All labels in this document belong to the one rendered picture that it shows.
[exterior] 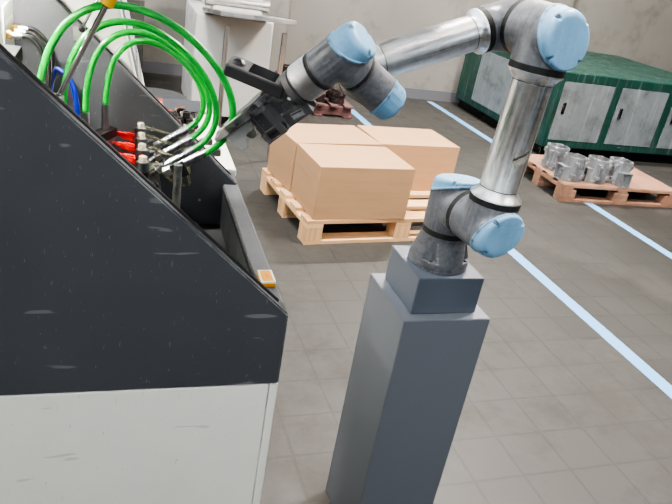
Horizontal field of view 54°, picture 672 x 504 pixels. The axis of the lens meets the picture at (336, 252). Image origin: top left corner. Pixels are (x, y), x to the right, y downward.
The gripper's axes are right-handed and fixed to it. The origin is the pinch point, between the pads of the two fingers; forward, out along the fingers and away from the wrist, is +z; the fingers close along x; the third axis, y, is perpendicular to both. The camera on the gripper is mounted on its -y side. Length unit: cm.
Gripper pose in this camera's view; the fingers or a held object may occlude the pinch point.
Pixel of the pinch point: (220, 131)
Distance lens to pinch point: 133.5
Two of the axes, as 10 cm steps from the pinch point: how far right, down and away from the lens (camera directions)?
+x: 2.3, -5.8, 7.8
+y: 6.2, 7.1, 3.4
